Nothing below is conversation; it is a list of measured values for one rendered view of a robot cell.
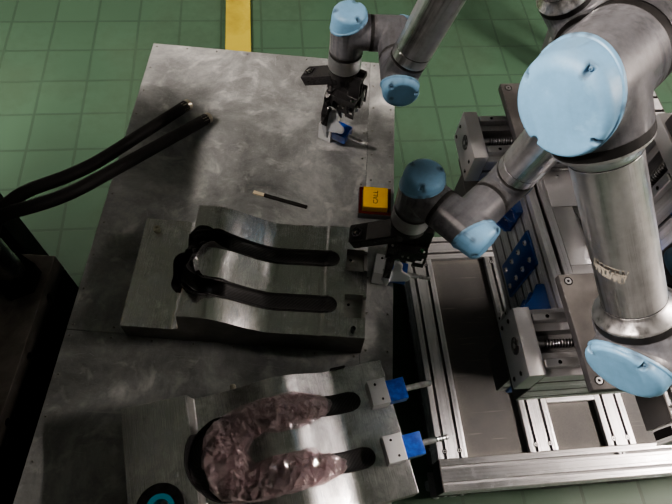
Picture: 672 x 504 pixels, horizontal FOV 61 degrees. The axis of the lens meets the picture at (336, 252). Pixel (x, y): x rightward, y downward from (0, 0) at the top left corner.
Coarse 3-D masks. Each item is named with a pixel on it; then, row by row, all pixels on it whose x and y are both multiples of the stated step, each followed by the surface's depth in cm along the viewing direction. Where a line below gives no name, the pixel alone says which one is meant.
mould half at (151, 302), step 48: (144, 240) 127; (288, 240) 126; (336, 240) 126; (144, 288) 121; (288, 288) 121; (336, 288) 121; (144, 336) 122; (192, 336) 120; (240, 336) 118; (288, 336) 117; (336, 336) 115
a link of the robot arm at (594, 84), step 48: (624, 0) 63; (576, 48) 59; (624, 48) 59; (528, 96) 64; (576, 96) 59; (624, 96) 58; (576, 144) 62; (624, 144) 62; (576, 192) 71; (624, 192) 67; (624, 240) 70; (624, 288) 75; (624, 336) 78; (624, 384) 83
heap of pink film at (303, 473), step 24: (240, 408) 108; (264, 408) 104; (288, 408) 105; (312, 408) 107; (216, 432) 104; (240, 432) 105; (216, 456) 102; (240, 456) 102; (288, 456) 101; (312, 456) 102; (336, 456) 106; (216, 480) 101; (240, 480) 100; (264, 480) 101; (288, 480) 99; (312, 480) 100
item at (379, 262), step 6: (378, 258) 129; (384, 258) 129; (378, 264) 128; (384, 264) 128; (378, 270) 127; (372, 276) 129; (378, 276) 128; (414, 276) 130; (420, 276) 130; (426, 276) 130; (372, 282) 131; (378, 282) 131; (396, 282) 130; (402, 282) 130
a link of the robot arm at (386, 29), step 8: (376, 16) 120; (384, 16) 120; (392, 16) 120; (400, 16) 120; (408, 16) 121; (376, 24) 119; (384, 24) 119; (392, 24) 119; (400, 24) 119; (376, 32) 119; (384, 32) 119; (392, 32) 118; (400, 32) 118; (376, 40) 120; (384, 40) 118; (392, 40) 117; (376, 48) 122
